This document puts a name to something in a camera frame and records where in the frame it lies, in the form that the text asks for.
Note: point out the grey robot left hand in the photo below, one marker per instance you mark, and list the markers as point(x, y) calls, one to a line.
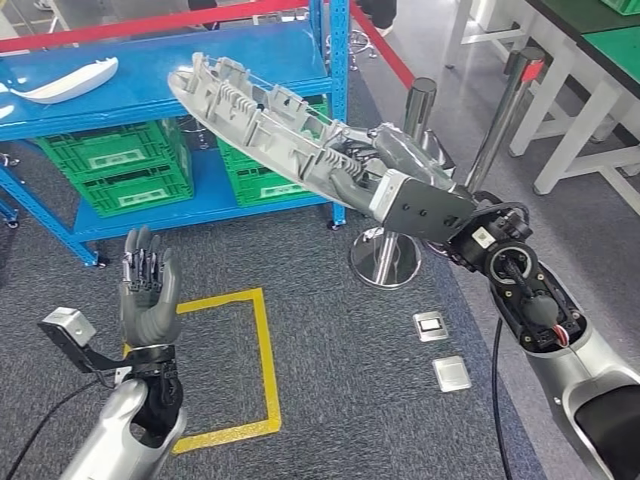
point(150, 311)

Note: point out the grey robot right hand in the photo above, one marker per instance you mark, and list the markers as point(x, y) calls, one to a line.
point(425, 205)

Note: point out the silver plastic wheel hubcap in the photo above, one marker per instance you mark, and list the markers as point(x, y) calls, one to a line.
point(260, 126)

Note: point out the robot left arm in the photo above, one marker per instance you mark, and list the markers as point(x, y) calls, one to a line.
point(110, 437)

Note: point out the blue metal shelf rack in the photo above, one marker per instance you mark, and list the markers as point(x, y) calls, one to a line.
point(7, 210)
point(140, 86)

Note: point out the white plastic trim part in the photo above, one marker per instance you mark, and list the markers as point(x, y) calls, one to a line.
point(65, 83)

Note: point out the chrome barrier stanchion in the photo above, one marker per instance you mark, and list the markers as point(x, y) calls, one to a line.
point(500, 119)
point(385, 262)

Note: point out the green folded plastic crate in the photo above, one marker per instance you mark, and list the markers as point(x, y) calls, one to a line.
point(623, 5)
point(235, 156)
point(75, 146)
point(250, 189)
point(100, 192)

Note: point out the yellow floor tape square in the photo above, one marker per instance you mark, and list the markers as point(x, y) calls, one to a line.
point(265, 358)

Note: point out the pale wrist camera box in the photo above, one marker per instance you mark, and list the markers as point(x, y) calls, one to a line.
point(67, 324)

